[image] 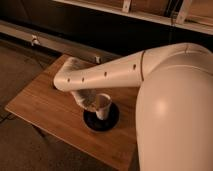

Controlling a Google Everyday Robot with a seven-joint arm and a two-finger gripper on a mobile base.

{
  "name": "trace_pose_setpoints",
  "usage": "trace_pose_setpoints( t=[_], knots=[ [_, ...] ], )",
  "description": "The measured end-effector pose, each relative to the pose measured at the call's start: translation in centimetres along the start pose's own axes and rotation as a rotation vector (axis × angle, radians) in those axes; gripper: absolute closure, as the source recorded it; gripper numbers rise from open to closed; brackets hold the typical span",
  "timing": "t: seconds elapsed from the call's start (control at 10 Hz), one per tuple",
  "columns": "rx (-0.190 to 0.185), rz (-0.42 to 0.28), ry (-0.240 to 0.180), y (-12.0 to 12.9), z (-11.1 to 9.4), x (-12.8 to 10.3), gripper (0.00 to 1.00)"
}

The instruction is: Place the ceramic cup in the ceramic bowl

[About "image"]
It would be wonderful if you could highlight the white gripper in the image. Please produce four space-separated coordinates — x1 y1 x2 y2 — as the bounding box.
71 89 96 112

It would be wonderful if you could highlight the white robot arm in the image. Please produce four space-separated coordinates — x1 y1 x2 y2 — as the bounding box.
54 43 213 171

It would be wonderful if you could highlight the dark ceramic bowl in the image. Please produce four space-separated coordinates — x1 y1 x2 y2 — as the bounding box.
83 103 119 132

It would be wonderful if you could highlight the wooden board table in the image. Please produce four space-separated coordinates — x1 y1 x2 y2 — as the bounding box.
6 55 139 171

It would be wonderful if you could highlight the white rail bracket right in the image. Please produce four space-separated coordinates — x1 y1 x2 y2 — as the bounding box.
95 56 101 64

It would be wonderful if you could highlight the white rail bracket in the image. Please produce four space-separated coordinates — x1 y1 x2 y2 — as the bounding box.
95 56 101 64
31 35 40 46

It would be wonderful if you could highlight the metal floor rail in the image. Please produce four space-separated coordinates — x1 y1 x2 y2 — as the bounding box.
0 20 120 63

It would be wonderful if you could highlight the white rail bracket left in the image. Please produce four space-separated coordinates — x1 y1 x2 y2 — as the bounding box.
31 35 40 46

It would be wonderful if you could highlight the white shelf frame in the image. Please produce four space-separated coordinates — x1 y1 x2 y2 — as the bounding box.
54 0 213 35

